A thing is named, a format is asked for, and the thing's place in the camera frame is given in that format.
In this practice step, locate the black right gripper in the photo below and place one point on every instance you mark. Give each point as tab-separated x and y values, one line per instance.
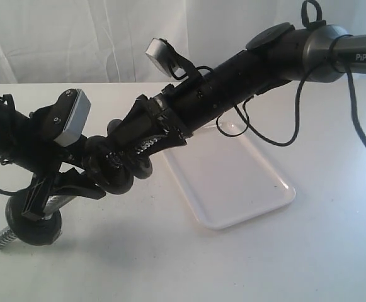
168	118

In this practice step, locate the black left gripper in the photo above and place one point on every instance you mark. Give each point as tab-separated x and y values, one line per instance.
30	151

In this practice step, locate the black weight plate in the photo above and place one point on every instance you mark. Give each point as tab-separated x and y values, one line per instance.
36	233
140	167

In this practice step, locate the chrome threaded dumbbell bar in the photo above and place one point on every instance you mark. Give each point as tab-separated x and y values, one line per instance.
54	203

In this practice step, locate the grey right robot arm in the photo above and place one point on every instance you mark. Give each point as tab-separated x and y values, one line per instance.
275	57

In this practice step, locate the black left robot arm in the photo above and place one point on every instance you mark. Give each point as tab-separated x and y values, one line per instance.
7	108

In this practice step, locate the black weight plate far end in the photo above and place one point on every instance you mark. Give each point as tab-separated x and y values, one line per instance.
103	166

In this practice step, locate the white rectangular plastic tray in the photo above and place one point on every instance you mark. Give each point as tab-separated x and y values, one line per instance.
226	181

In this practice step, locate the white curtain backdrop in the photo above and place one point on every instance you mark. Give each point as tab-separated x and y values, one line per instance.
105	41

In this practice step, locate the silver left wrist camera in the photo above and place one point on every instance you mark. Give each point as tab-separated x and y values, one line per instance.
66	118

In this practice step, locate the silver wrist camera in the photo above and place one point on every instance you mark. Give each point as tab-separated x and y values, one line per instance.
66	118
165	58

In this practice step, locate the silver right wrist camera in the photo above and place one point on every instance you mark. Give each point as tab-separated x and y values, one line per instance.
165	58

